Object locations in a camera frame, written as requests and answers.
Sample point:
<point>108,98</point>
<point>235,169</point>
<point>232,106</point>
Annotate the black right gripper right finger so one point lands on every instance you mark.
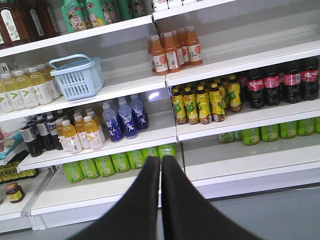
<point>186,215</point>

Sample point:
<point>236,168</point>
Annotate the blue sports drink bottle back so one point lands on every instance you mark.
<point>139,113</point>

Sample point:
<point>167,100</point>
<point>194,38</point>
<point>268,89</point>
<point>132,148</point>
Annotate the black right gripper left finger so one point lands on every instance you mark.
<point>134,216</point>

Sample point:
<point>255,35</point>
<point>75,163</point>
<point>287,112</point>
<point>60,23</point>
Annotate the blue sports drink bottle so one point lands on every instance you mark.
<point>139,113</point>
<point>111,121</point>
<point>125,113</point>

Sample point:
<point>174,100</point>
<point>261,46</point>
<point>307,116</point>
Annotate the brown jar yellow label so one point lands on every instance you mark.
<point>14,192</point>

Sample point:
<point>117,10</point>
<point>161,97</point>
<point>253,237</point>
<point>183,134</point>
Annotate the yellow lemon tea bottle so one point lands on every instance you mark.
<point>217,103</point>
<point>190,104</point>
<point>203,103</point>
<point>179,108</point>

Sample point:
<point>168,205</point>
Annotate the yellow vitamin drink bottle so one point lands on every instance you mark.
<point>93,134</point>
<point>71,137</point>

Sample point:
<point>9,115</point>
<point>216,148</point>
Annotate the dark drink bottle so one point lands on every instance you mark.
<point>30,139</point>

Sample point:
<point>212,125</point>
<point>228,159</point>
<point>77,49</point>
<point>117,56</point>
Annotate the blue sports drink bottle left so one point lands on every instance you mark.
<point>111,121</point>

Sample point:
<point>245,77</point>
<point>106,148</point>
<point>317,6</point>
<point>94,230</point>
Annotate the blue sports drink bottle middle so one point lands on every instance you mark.
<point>125,113</point>

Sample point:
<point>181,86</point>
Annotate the cola bottle red label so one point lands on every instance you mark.
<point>255,87</point>

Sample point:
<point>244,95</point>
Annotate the white metal shelf unit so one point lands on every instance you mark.
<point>235,36</point>

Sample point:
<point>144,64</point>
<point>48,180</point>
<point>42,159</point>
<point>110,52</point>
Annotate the yellow vitamin drink bottle right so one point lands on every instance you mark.
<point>93,134</point>

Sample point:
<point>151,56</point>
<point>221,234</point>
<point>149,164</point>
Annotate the yellow vitamin drink bottle left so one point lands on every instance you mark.
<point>71,137</point>

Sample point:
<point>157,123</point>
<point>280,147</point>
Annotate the orange juice bottle front right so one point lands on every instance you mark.
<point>171,53</point>

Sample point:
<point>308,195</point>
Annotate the orange juice bottle front left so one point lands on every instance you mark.
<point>159,56</point>

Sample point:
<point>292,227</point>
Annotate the pale yellow drink bottle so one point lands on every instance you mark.
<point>26,89</point>
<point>40,86</point>

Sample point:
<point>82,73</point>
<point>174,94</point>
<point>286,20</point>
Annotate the orange juice bottle rightmost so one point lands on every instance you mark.
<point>194,47</point>

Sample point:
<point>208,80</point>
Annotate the light blue plastic basket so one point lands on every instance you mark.
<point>78,75</point>

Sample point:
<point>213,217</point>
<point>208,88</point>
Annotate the green cartoon drink can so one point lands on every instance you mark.
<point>96,13</point>
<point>72,15</point>

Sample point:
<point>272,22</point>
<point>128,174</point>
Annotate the orange juice bottle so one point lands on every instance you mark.
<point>194,47</point>
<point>171,53</point>
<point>159,56</point>

